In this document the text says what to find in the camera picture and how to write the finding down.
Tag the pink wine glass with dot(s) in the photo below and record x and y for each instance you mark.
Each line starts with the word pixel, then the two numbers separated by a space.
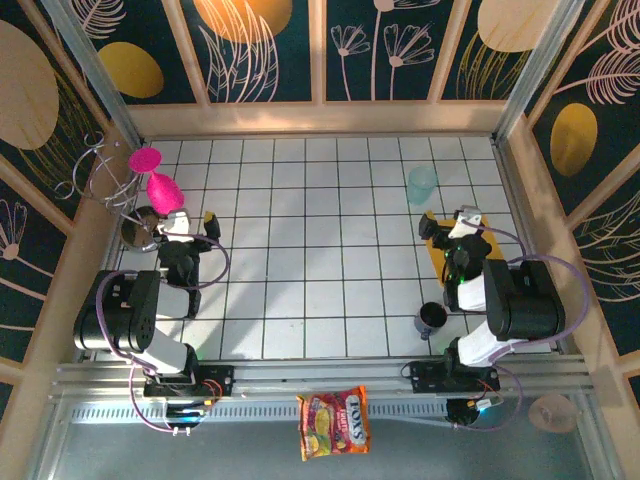
pixel 165 195

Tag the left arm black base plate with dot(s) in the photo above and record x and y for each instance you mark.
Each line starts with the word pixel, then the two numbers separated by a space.
pixel 220 380

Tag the Fox's candy bag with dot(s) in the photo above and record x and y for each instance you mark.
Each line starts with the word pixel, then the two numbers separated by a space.
pixel 332 425

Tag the dark mug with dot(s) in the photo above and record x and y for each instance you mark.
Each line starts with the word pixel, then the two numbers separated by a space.
pixel 431 317

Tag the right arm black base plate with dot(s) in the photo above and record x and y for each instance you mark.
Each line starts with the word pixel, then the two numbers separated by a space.
pixel 425 377

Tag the yellow cloth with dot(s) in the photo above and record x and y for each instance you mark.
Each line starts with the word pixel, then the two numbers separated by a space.
pixel 495 235

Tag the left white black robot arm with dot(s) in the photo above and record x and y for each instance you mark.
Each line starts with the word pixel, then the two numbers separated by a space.
pixel 120 310

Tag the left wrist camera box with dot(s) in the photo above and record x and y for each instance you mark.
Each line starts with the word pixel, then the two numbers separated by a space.
pixel 180 222

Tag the teal translucent plastic cup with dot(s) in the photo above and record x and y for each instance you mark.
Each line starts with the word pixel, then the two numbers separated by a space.
pixel 422 187

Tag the aluminium frame post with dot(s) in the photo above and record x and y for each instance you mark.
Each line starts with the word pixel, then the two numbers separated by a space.
pixel 537 75
pixel 97 80

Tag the clear wine glass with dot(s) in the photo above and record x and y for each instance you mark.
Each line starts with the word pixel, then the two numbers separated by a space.
pixel 552 415

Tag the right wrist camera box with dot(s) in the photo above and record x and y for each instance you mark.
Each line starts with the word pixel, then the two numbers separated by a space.
pixel 465 220

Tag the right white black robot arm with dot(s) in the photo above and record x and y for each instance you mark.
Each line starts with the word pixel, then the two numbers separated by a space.
pixel 525 300

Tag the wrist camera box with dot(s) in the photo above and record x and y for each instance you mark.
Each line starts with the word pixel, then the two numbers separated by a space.
pixel 180 222
pixel 465 220

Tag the aluminium mounting rail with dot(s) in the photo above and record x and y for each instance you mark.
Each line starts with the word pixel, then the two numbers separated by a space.
pixel 320 377

